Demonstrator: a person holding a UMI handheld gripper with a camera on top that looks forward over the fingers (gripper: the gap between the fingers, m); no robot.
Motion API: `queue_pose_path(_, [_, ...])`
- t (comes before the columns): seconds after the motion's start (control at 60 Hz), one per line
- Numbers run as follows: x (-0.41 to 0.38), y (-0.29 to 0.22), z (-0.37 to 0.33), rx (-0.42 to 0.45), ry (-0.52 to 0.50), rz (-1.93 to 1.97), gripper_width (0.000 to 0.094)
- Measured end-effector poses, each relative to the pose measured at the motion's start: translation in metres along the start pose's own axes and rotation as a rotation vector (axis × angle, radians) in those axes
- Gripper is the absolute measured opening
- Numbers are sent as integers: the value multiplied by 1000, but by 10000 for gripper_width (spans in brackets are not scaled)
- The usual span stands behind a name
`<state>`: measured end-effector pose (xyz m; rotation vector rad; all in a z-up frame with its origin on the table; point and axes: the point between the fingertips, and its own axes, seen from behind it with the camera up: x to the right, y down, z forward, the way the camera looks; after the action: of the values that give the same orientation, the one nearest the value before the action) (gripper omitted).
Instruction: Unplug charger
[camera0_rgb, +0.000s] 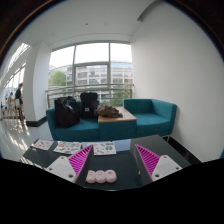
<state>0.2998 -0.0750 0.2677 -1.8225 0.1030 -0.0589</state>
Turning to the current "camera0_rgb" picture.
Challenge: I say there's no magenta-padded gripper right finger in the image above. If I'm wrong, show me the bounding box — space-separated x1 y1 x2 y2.
133 144 184 186

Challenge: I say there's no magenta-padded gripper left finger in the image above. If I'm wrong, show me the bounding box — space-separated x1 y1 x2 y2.
45 144 96 188

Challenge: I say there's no pink power strip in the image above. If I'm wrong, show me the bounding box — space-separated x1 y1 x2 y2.
85 169 118 185

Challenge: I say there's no teal sofa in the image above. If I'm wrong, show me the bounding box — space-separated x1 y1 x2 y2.
45 98 178 143

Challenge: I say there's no shiny black bag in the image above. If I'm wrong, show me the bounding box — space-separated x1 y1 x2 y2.
54 95 81 129

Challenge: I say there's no wooden sofa table top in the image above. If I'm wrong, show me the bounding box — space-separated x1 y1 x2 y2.
97 106 138 124

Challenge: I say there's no black backpack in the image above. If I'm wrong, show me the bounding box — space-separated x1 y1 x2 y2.
79 91 100 121

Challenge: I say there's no brown jacket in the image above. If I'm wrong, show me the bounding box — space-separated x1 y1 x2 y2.
94 103 124 119

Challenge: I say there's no person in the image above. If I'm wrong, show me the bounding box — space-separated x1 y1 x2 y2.
5 92 16 118
14 82 25 116

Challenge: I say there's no metal window railing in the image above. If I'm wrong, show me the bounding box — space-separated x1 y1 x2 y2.
44 83 135 108

